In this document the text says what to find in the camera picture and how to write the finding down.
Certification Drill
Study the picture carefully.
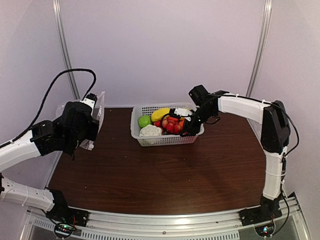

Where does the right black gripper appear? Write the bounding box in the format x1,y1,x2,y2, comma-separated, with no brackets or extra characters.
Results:
180,105,216,137

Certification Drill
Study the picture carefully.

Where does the clear dotted zip bag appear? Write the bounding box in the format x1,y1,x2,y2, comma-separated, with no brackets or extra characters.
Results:
55,91,105,151

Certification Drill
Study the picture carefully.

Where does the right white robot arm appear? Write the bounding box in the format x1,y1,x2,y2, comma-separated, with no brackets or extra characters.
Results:
180,85,291,221

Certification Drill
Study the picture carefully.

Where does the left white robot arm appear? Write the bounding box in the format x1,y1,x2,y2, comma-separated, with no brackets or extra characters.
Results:
0,97,100,222

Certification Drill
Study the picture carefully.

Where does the orange carrot toy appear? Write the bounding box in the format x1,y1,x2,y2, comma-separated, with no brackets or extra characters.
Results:
178,117,185,128

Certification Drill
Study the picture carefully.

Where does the red lychee bunch toy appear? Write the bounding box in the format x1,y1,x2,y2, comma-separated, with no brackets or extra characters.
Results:
153,119,182,135

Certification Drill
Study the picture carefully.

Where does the white cauliflower toy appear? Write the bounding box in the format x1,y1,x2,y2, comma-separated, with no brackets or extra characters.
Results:
139,124,163,137

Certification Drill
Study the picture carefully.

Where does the green apple toy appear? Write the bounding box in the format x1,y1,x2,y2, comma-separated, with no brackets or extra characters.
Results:
138,115,152,128

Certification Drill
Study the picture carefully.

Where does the white plastic basket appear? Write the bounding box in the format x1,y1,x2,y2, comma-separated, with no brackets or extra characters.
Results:
130,102,205,147

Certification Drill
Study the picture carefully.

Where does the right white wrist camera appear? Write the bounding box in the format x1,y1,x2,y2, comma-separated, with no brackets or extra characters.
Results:
173,107,193,118

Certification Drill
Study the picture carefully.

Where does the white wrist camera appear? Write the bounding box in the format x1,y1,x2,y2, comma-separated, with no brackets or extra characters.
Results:
173,107,193,118
80,93,98,111

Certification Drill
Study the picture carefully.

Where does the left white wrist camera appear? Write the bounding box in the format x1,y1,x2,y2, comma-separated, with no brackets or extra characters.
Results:
80,93,98,111

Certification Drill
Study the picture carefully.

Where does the left black cable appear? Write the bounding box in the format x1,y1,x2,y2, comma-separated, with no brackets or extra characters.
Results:
9,68,97,143

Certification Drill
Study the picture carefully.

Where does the black cable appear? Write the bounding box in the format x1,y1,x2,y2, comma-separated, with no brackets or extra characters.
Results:
9,68,97,143
159,99,300,221

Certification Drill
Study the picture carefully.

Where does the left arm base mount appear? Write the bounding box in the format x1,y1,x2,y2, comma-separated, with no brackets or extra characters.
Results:
43,207,89,239

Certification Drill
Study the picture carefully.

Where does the curved aluminium front rail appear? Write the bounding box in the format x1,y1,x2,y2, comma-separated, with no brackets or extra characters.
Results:
23,192,310,240

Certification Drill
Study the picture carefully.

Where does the right black cable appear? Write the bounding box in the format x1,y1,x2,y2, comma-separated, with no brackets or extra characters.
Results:
159,99,300,221

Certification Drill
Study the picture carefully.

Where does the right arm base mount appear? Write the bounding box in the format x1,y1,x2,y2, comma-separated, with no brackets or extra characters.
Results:
238,206,283,238

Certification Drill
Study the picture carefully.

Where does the left aluminium frame post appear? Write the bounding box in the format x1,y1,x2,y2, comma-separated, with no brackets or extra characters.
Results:
52,0,80,100

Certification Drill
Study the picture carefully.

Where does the aluminium frame post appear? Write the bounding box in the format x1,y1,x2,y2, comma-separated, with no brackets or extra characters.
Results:
246,0,273,97
52,0,80,100

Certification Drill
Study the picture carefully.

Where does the right aluminium frame post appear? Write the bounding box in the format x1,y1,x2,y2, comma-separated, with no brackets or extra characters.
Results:
246,0,273,97

